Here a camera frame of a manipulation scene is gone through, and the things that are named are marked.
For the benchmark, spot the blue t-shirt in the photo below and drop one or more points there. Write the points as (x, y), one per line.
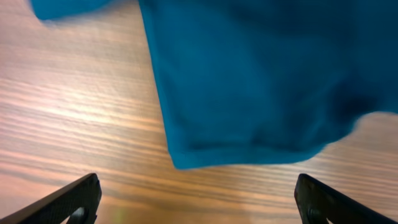
(268, 81)

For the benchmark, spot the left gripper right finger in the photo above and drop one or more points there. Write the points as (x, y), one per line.
(320, 204)

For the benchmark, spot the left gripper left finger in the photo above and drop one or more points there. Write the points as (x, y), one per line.
(76, 202)

